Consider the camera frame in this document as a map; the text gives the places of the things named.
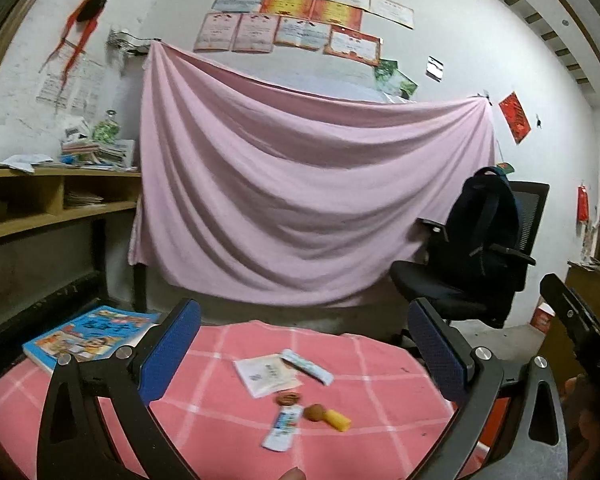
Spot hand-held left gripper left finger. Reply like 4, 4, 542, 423
36, 298, 202, 480

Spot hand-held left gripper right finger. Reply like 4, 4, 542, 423
409, 298, 570, 480

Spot orange bucket white rim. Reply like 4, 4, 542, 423
479, 396, 511, 453

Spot white packet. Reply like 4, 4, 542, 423
233, 353, 304, 400

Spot yellow brown plastic piece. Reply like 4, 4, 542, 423
303, 403, 352, 432

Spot blue white stick wrapper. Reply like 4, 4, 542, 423
278, 348, 335, 387

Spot white blue sachet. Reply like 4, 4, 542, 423
261, 403, 305, 452

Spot red white cardboard box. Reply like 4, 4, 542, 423
531, 302, 557, 333

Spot wooden cabinet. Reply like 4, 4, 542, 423
550, 259, 600, 381

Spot pink checkered cloth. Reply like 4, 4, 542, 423
0, 319, 481, 480

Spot black office chair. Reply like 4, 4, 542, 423
390, 181, 551, 341

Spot illustrated blue book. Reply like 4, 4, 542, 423
22, 305, 162, 374

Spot dark blue backpack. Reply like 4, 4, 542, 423
425, 166, 522, 328

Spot red hanging ornament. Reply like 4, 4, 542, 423
576, 184, 591, 224

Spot wooden desk shelf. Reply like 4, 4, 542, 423
0, 159, 145, 247

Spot stack of books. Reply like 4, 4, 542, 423
59, 137, 137, 170

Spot pink hanging sheet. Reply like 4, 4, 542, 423
128, 40, 497, 308

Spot glass jar green contents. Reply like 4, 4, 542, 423
92, 109, 123, 144

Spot loose white papers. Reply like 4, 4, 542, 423
0, 152, 62, 174

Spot green photo print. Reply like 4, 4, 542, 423
390, 71, 419, 100
374, 59, 399, 92

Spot red tassels with black top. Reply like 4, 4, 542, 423
41, 0, 111, 77

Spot red paper wall decoration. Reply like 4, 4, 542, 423
498, 91, 532, 145

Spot printed wall paper sheets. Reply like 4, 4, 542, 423
35, 57, 107, 114

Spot metal wall rack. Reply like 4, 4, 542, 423
105, 29, 155, 57

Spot group of wall certificates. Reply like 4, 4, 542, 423
194, 0, 415, 64

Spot brown wooden frame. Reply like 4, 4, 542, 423
0, 0, 68, 102

